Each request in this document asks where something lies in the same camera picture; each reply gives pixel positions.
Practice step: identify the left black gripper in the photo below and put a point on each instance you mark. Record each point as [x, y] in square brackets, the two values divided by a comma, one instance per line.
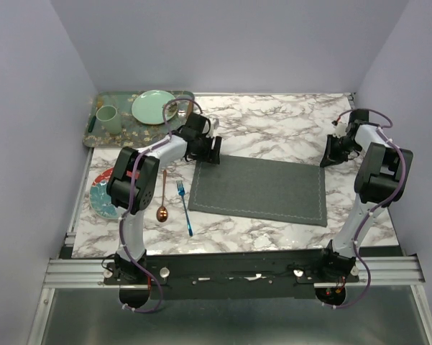
[208, 156]

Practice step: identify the red blue floral plate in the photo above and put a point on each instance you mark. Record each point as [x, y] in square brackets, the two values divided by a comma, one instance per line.
[99, 200]

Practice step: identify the green handled utensil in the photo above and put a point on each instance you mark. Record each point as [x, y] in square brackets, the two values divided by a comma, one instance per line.
[91, 124]

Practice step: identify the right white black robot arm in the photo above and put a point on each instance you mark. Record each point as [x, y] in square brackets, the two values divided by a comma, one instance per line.
[380, 181]

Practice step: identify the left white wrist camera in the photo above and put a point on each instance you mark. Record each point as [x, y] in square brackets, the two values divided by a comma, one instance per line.
[211, 126]

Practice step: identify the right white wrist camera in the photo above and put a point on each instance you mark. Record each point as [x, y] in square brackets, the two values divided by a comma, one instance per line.
[339, 129]

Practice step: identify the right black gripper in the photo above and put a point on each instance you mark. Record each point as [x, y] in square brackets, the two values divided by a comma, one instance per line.
[326, 160]

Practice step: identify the dark grey cloth napkin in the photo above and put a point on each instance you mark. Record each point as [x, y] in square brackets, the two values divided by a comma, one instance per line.
[261, 189]

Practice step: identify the aluminium frame rail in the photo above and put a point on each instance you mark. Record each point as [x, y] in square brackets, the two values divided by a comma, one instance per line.
[377, 271]

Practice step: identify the copper spoon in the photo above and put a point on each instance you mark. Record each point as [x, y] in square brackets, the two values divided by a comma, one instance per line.
[162, 213]

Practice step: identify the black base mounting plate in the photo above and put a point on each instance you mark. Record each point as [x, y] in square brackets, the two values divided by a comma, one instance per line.
[270, 274]

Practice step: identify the green floral tray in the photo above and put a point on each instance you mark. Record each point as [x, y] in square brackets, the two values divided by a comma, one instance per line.
[134, 133]

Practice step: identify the blue metal fork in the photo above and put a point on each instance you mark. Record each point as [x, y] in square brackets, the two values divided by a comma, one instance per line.
[181, 193]

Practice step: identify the mint green plate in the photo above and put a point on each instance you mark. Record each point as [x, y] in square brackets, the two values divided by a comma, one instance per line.
[147, 108]

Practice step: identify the mint green cup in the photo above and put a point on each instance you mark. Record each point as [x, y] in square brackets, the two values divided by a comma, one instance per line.
[110, 119]

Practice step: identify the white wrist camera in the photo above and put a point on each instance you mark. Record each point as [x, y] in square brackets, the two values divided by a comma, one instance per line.
[339, 129]
[211, 126]

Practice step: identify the brown wooden chopstick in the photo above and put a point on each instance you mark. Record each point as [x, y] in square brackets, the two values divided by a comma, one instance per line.
[189, 108]

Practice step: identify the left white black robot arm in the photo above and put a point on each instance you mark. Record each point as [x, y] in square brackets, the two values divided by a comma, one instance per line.
[131, 186]

